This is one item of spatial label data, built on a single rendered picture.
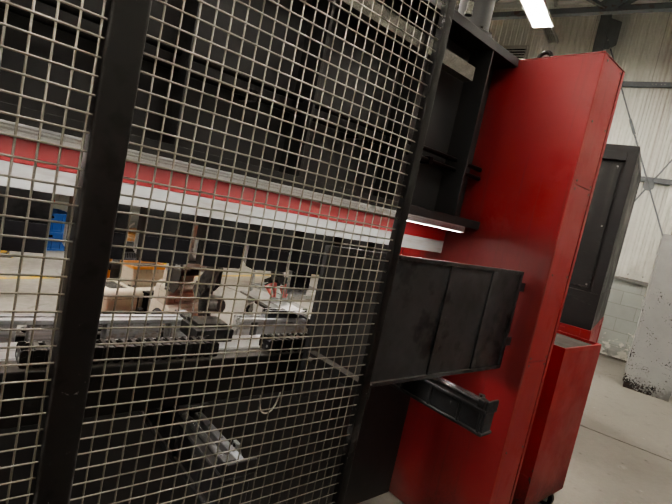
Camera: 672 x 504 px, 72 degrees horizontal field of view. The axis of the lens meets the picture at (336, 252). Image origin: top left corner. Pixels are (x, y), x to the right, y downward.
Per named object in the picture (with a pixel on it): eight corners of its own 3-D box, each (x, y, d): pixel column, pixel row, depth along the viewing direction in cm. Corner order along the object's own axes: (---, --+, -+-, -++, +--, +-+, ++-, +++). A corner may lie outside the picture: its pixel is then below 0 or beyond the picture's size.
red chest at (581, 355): (482, 460, 309) (519, 316, 299) (557, 507, 271) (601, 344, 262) (437, 478, 275) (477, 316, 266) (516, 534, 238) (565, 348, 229)
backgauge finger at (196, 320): (196, 315, 159) (198, 301, 159) (231, 341, 140) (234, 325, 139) (161, 315, 151) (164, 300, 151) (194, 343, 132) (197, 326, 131)
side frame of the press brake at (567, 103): (379, 452, 291) (464, 83, 269) (501, 543, 228) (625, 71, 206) (350, 460, 275) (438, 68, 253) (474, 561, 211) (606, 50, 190)
